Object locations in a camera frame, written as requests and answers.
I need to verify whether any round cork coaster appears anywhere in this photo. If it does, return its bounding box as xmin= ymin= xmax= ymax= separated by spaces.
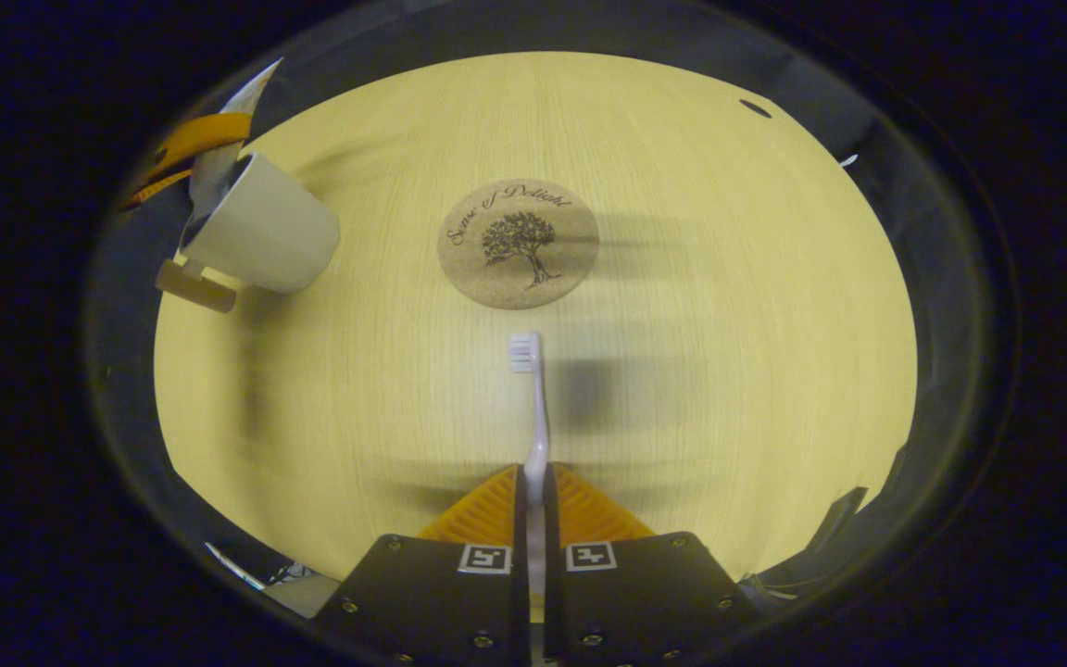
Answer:
xmin=437 ymin=178 xmax=600 ymax=310

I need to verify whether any white toothbrush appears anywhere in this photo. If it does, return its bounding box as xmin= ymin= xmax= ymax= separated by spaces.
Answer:
xmin=508 ymin=332 xmax=553 ymax=603

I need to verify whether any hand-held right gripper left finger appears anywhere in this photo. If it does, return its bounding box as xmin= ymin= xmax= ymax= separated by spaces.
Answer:
xmin=311 ymin=463 xmax=532 ymax=667

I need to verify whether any white cup with wooden handle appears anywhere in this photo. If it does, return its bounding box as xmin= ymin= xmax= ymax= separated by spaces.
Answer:
xmin=156 ymin=151 xmax=342 ymax=314

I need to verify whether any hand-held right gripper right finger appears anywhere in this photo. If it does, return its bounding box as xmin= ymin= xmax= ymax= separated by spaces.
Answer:
xmin=543 ymin=461 xmax=761 ymax=667

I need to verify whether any white toothpaste tube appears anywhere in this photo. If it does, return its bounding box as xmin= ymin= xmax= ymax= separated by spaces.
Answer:
xmin=189 ymin=57 xmax=284 ymax=219

